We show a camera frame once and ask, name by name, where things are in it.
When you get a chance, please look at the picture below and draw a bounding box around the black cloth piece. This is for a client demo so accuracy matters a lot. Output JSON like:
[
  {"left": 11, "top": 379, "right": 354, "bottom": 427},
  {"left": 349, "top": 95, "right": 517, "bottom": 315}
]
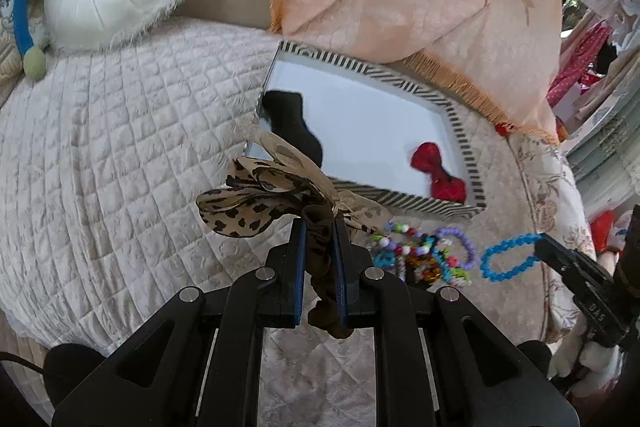
[{"left": 262, "top": 90, "right": 325, "bottom": 168}]

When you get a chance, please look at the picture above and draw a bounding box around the striped rim white tray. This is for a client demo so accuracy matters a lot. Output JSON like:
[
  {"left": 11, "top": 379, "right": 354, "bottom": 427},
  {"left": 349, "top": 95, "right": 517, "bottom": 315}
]
[{"left": 248, "top": 39, "right": 488, "bottom": 222}]

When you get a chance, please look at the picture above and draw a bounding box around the multicolour bead bracelet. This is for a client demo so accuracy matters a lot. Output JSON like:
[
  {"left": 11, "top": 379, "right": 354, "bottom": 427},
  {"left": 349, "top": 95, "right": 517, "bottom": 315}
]
[{"left": 385, "top": 221, "right": 418, "bottom": 240}]

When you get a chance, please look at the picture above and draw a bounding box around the black cable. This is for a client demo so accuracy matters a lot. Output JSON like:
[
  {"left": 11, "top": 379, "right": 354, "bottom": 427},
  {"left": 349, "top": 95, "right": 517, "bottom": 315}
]
[{"left": 0, "top": 351, "right": 53, "bottom": 378}]

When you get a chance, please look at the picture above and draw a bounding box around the white plush toy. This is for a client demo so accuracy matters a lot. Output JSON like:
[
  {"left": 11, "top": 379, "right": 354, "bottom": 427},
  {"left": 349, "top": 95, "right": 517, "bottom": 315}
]
[{"left": 550, "top": 332, "right": 628, "bottom": 400}]

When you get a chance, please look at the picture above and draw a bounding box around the orange translucent bead bracelet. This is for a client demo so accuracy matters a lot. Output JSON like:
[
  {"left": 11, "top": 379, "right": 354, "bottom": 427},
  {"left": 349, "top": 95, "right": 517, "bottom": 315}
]
[{"left": 404, "top": 254, "right": 442, "bottom": 284}]

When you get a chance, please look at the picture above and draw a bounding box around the pink polka dot garment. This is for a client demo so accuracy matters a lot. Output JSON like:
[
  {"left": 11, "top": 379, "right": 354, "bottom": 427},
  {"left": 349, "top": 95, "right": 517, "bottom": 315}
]
[{"left": 547, "top": 19, "right": 613, "bottom": 108}]

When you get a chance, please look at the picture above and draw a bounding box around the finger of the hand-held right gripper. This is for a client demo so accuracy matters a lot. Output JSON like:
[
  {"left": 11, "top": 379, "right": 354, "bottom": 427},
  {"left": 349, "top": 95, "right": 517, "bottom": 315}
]
[{"left": 534, "top": 233, "right": 615, "bottom": 304}]

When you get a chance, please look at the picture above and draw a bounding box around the white red bead bracelet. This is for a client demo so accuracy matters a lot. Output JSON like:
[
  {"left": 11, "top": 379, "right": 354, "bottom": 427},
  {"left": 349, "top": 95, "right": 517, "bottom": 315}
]
[{"left": 392, "top": 241, "right": 433, "bottom": 260}]

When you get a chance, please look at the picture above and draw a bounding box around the pale folded fabric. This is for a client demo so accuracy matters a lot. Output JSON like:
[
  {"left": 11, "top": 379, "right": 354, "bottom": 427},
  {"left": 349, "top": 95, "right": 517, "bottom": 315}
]
[{"left": 565, "top": 97, "right": 640, "bottom": 208}]

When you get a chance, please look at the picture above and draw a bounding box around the blue bead bracelet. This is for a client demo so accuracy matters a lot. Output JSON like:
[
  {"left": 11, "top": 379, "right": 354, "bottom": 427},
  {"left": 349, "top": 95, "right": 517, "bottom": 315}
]
[{"left": 480, "top": 233, "right": 543, "bottom": 284}]

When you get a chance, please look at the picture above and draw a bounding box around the cream floral embroidered cushion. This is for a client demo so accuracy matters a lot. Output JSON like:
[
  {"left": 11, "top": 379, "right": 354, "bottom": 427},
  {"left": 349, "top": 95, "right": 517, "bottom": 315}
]
[{"left": 510, "top": 134, "right": 601, "bottom": 348}]

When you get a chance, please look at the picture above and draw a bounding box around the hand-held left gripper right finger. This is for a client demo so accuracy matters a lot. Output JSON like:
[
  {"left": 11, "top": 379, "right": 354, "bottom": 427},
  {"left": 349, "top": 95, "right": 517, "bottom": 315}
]
[{"left": 334, "top": 217, "right": 581, "bottom": 427}]

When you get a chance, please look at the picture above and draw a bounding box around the green blue charm bracelet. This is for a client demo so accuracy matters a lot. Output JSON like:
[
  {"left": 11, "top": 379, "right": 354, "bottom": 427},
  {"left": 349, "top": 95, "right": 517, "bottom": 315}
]
[{"left": 439, "top": 256, "right": 473, "bottom": 285}]

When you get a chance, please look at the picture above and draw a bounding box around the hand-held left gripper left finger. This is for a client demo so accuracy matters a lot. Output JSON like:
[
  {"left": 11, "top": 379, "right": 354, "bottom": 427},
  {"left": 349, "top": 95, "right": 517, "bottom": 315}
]
[{"left": 52, "top": 219, "right": 307, "bottom": 427}]

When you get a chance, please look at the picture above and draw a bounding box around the brown scrunchie with leopard bow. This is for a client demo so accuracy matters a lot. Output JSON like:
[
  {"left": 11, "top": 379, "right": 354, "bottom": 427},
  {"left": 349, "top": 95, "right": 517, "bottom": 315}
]
[{"left": 196, "top": 126, "right": 386, "bottom": 340}]

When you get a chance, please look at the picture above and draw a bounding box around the purple bead bracelet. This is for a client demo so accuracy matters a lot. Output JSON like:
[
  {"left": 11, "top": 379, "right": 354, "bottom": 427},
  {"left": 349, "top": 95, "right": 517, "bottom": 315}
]
[{"left": 435, "top": 227, "right": 476, "bottom": 270}]

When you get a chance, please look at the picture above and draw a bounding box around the cream quilted bed cover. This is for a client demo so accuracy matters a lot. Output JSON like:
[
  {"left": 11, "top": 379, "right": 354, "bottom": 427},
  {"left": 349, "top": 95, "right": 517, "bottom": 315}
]
[{"left": 0, "top": 19, "right": 556, "bottom": 427}]

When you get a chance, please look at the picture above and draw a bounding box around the red satin bow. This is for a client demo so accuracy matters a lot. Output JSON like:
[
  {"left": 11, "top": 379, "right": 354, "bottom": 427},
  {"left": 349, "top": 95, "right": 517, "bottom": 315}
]
[{"left": 410, "top": 142, "right": 468, "bottom": 204}]

